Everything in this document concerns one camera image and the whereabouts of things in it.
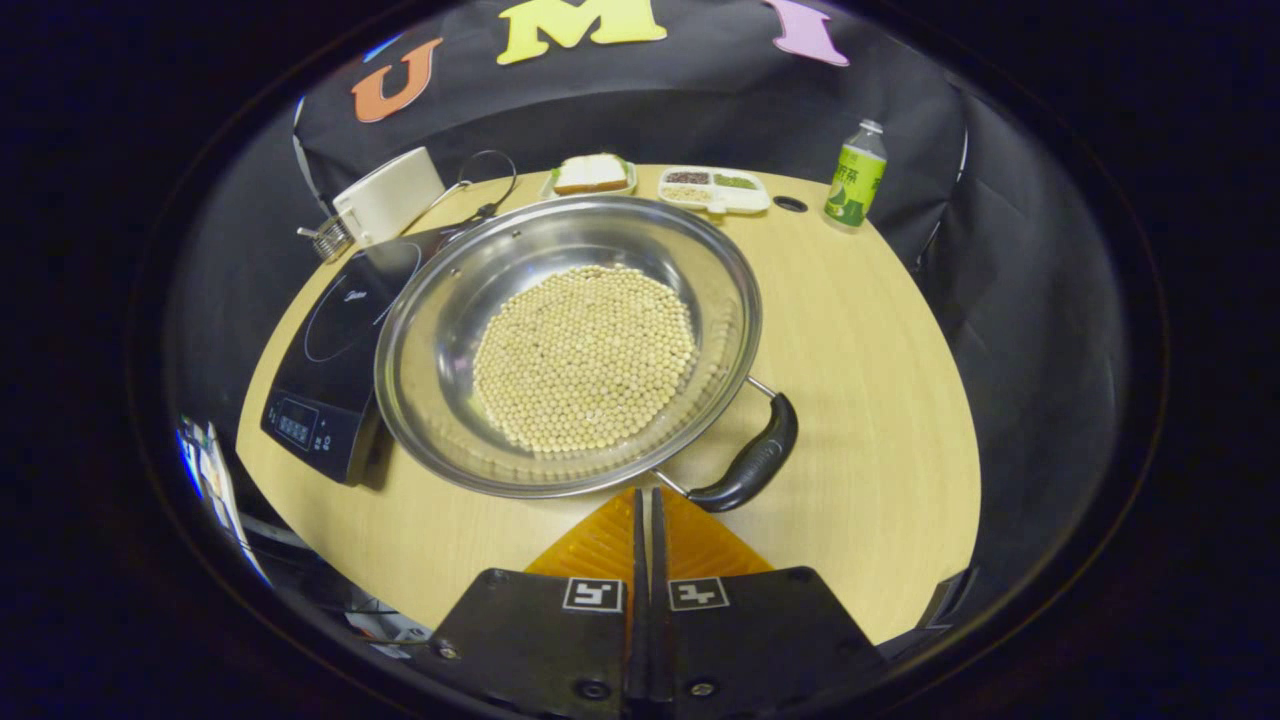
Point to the white toaster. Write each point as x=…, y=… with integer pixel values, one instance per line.
x=390, y=200

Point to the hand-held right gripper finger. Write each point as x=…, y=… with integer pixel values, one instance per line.
x=658, y=600
x=638, y=560

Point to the green label drink bottle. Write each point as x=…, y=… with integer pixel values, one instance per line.
x=855, y=185

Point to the white rectangular plate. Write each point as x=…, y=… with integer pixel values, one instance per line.
x=548, y=187

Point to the pile of soybeans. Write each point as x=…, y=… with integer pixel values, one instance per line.
x=585, y=360

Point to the white divided dish with grains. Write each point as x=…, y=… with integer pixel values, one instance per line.
x=745, y=198

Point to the sandwich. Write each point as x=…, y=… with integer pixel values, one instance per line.
x=590, y=172

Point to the black induction cooktop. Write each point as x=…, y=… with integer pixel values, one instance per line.
x=330, y=330

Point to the stainless steel pot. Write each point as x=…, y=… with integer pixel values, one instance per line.
x=450, y=300

